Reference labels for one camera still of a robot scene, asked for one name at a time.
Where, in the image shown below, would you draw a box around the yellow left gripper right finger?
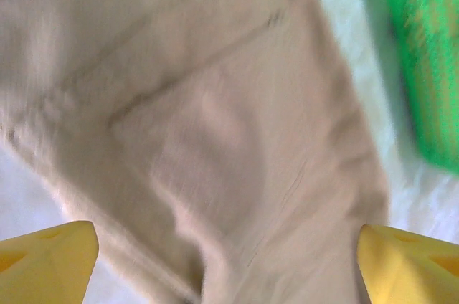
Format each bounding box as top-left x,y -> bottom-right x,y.
357,224 -> 459,304

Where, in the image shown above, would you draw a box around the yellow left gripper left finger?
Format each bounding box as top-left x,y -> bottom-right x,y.
0,220 -> 100,304

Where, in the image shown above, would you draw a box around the beige trousers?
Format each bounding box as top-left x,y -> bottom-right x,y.
0,0 -> 392,304

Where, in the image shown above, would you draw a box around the green plastic basket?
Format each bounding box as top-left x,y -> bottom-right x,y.
353,0 -> 459,171

